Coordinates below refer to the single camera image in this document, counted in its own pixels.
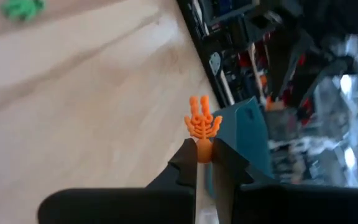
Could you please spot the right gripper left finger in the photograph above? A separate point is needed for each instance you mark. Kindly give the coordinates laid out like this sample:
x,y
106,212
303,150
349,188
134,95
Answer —
x,y
182,168

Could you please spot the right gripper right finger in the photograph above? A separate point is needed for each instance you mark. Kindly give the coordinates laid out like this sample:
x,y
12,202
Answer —
x,y
228,168

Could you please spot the orange skeleton figure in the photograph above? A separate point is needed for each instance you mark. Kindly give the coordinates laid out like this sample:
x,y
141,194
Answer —
x,y
202,124

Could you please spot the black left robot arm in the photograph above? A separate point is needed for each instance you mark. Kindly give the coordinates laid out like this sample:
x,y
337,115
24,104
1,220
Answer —
x,y
291,53

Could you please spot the teal plastic bin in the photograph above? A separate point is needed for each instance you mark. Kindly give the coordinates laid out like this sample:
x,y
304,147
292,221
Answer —
x,y
250,140

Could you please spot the white mounting plate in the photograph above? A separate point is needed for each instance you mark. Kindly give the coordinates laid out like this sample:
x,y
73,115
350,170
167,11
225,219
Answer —
x,y
215,62

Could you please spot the green skeleton figure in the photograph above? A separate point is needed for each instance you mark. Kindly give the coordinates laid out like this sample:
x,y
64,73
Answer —
x,y
22,7

